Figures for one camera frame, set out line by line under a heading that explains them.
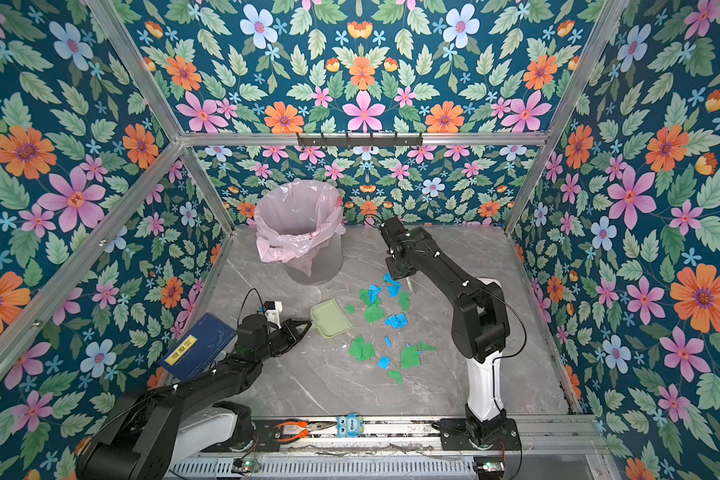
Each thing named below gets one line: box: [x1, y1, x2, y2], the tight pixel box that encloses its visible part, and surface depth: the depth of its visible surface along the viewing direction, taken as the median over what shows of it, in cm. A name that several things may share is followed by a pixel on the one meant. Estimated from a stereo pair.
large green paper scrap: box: [348, 334, 376, 361], surface depth 90 cm
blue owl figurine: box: [335, 413, 364, 438], surface depth 76 cm
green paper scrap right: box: [401, 341, 436, 369], surface depth 89 cm
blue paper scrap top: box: [383, 273, 401, 298], surface depth 103 cm
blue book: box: [159, 313, 237, 381], surface depth 90 cm
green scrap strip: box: [399, 291, 411, 312], surface depth 100 cm
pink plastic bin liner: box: [253, 180, 346, 277], surface depth 96 cm
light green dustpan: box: [310, 298, 355, 338], surface depth 95 cm
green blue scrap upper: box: [360, 284, 383, 307], surface depth 103 cm
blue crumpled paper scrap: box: [384, 313, 409, 329], surface depth 95 cm
